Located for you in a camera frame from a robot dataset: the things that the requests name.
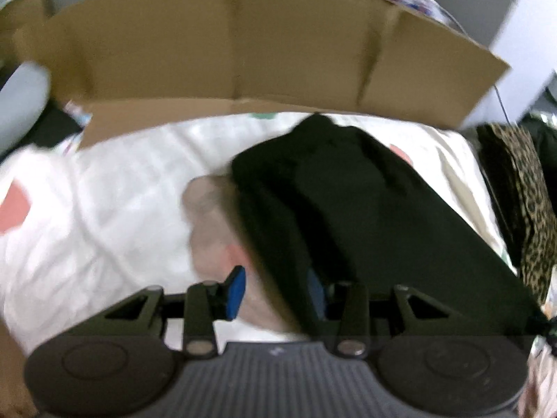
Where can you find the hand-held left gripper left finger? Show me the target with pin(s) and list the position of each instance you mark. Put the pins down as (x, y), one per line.
(235, 292)

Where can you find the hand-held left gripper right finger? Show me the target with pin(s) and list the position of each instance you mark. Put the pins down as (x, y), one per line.
(315, 294)

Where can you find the black garment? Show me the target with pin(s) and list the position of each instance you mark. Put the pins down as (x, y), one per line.
(357, 200)

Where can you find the bear print white blanket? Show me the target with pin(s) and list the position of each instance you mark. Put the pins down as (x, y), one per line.
(108, 217)

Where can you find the leopard print cloth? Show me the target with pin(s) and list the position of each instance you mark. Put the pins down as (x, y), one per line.
(533, 209)

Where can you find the brown cardboard sheet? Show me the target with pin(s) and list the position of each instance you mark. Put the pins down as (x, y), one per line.
(243, 43)

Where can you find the grey neck pillow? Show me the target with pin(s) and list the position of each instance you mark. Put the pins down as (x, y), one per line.
(19, 109)

